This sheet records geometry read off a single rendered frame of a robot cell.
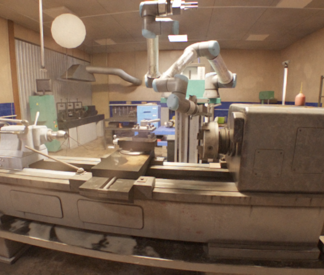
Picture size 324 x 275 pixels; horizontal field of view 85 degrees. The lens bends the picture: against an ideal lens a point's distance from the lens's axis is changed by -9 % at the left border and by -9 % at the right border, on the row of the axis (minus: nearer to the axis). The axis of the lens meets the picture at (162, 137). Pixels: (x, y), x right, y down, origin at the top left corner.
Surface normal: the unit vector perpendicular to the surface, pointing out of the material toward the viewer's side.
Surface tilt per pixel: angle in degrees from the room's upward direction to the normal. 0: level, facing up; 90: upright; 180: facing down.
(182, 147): 90
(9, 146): 66
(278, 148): 90
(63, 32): 119
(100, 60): 90
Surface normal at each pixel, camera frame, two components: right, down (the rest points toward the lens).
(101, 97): -0.15, 0.20
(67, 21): 0.46, 0.25
